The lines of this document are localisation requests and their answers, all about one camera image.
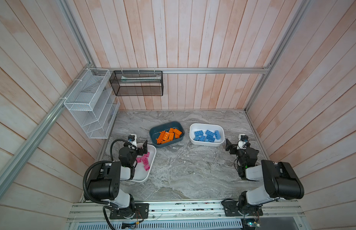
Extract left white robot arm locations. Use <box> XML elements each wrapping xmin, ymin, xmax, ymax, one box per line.
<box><xmin>82</xmin><ymin>136</ymin><xmax>148</xmax><ymax>211</ymax></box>

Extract aluminium front rail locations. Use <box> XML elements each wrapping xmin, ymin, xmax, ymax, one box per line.
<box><xmin>67</xmin><ymin>199</ymin><xmax>305</xmax><ymax>223</ymax></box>

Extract white bin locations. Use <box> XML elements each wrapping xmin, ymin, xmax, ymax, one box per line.
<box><xmin>132</xmin><ymin>144</ymin><xmax>157</xmax><ymax>183</ymax></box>
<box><xmin>189</xmin><ymin>123</ymin><xmax>225</xmax><ymax>147</ymax></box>

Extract black mesh basket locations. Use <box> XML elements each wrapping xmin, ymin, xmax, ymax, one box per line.
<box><xmin>109</xmin><ymin>70</ymin><xmax>164</xmax><ymax>97</ymax></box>

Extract white wire mesh shelf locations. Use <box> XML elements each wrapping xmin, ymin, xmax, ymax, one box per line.
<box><xmin>64</xmin><ymin>69</ymin><xmax>120</xmax><ymax>139</ymax></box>

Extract white bin left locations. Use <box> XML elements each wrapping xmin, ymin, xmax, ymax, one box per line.
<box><xmin>132</xmin><ymin>144</ymin><xmax>157</xmax><ymax>183</ymax></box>

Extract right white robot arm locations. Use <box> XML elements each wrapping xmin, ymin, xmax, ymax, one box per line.
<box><xmin>226</xmin><ymin>135</ymin><xmax>304</xmax><ymax>216</ymax></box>

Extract long orange lego stack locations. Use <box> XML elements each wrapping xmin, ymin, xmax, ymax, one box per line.
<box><xmin>157</xmin><ymin>131</ymin><xmax>169</xmax><ymax>144</ymax></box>

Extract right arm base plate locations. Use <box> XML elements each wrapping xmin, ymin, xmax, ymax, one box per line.
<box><xmin>221</xmin><ymin>199</ymin><xmax>263</xmax><ymax>217</ymax></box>

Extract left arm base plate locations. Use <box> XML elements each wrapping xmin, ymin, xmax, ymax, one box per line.
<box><xmin>110</xmin><ymin>203</ymin><xmax>149</xmax><ymax>220</ymax></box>

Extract white bin back right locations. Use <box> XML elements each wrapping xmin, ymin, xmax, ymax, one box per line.
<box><xmin>189</xmin><ymin>123</ymin><xmax>225</xmax><ymax>147</ymax></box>

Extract teal plastic bin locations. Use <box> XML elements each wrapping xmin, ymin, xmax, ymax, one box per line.
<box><xmin>149</xmin><ymin>121</ymin><xmax>185</xmax><ymax>148</ymax></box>

